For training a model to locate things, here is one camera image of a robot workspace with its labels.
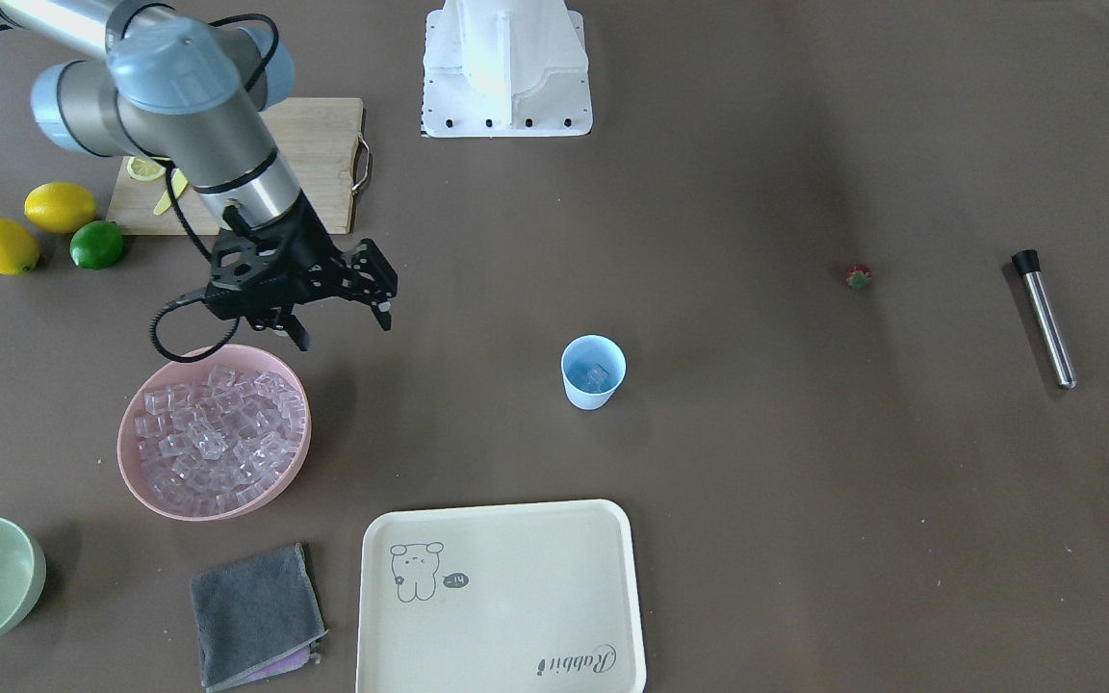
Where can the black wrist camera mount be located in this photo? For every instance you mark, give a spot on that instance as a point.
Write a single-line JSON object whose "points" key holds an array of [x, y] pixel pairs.
{"points": [[243, 277]]}

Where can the ice cube in cup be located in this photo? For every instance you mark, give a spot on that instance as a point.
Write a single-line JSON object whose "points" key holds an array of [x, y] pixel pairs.
{"points": [[596, 379]]}

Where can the light blue plastic cup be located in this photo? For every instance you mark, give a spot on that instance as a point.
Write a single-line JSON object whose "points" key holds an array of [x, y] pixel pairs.
{"points": [[579, 355]]}

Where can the wooden cutting board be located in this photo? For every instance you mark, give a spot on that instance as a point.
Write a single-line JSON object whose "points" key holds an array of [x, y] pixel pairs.
{"points": [[321, 140]]}

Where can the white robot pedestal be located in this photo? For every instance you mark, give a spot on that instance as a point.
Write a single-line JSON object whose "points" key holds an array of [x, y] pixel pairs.
{"points": [[505, 69]]}

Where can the yellow plastic knife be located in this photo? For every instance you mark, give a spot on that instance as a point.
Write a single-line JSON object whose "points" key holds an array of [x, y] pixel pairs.
{"points": [[176, 184]]}

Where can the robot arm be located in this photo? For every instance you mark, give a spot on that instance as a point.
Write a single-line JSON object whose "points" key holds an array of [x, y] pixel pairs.
{"points": [[154, 82]]}

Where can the grey folded cloth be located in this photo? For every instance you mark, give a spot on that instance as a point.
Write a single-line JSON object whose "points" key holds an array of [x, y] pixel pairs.
{"points": [[256, 618]]}

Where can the cream rabbit tray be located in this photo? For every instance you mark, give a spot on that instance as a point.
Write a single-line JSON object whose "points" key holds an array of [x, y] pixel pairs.
{"points": [[530, 597]]}

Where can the green lime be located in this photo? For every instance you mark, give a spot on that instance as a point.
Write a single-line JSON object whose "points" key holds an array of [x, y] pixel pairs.
{"points": [[97, 245]]}

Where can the yellow lemon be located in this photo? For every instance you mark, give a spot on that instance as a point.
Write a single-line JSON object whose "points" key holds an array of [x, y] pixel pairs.
{"points": [[19, 251], [60, 208]]}

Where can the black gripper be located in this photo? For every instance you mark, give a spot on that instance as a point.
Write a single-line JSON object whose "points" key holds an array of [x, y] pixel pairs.
{"points": [[310, 246]]}

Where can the lemon slice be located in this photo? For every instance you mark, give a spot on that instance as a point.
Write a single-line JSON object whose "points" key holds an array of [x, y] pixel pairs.
{"points": [[143, 170]]}

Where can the pink bowl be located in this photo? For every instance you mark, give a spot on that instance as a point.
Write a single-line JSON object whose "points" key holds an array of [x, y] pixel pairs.
{"points": [[217, 439]]}

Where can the steel muddler black tip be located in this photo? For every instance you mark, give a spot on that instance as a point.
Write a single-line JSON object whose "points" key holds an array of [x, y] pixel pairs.
{"points": [[1028, 267]]}

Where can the red strawberry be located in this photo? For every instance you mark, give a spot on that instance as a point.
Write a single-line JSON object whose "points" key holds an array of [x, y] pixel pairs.
{"points": [[858, 277]]}

